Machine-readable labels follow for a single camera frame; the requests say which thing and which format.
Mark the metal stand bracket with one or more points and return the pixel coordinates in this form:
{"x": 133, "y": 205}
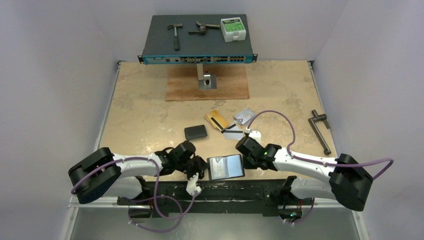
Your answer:
{"x": 206, "y": 80}

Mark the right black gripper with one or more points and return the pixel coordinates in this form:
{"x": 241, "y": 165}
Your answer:
{"x": 245, "y": 147}

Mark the wooden board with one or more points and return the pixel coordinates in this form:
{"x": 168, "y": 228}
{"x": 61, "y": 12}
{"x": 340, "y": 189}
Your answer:
{"x": 183, "y": 83}

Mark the black VIP card stack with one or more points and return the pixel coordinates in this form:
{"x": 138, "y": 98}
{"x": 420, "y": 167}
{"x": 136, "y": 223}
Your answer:
{"x": 195, "y": 132}

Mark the single silver card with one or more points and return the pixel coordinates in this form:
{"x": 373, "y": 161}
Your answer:
{"x": 219, "y": 168}

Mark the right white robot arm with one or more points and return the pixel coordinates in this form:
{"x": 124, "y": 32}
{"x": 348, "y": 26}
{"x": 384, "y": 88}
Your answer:
{"x": 336, "y": 178}

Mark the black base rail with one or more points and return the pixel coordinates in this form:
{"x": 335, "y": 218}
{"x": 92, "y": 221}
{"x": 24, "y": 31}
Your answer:
{"x": 268, "y": 197}

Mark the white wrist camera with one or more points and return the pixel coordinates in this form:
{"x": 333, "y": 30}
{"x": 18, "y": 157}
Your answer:
{"x": 254, "y": 134}
{"x": 192, "y": 187}

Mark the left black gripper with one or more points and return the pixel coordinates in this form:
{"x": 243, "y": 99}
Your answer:
{"x": 200, "y": 166}

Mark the rusty pliers tool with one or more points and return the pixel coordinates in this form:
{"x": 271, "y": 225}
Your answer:
{"x": 203, "y": 27}

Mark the blue network switch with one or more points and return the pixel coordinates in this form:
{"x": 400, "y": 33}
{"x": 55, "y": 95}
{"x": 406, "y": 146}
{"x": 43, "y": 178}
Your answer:
{"x": 209, "y": 48}

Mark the small hammer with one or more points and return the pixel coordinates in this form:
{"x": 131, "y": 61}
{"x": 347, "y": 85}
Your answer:
{"x": 176, "y": 41}

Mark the white green plastic box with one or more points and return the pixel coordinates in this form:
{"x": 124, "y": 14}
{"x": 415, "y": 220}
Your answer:
{"x": 233, "y": 29}

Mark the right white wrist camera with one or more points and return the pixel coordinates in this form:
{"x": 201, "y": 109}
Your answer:
{"x": 254, "y": 134}

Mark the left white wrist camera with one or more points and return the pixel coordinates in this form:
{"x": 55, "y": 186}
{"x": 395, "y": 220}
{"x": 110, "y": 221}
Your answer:
{"x": 192, "y": 187}

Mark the black card holder wallet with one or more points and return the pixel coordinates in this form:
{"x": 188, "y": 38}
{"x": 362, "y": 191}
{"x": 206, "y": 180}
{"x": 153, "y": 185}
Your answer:
{"x": 235, "y": 167}

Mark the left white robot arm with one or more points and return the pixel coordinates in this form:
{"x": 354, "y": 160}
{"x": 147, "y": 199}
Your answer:
{"x": 104, "y": 173}

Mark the silver card stack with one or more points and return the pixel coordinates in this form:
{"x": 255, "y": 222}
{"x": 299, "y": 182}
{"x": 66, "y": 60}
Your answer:
{"x": 244, "y": 117}

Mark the gold VIP card stack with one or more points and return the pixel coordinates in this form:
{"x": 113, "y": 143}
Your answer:
{"x": 216, "y": 120}

